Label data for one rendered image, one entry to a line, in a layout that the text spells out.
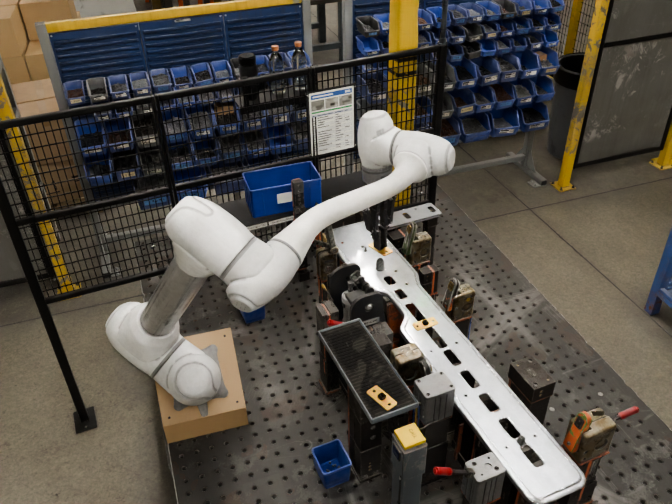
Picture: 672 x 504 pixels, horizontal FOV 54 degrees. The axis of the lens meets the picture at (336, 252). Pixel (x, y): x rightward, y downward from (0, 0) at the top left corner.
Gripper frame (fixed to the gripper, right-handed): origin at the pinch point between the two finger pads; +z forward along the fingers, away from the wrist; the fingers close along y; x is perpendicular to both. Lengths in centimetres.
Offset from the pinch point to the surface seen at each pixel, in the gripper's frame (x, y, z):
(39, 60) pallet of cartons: 437, 1, 35
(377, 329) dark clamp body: -10.4, -10.7, 25.0
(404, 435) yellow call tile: -52, -35, 19
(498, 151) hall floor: 190, 275, 125
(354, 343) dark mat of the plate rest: -18.2, -25.3, 17.1
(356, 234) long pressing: 45, 24, 30
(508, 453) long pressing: -63, -8, 36
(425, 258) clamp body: 22, 39, 37
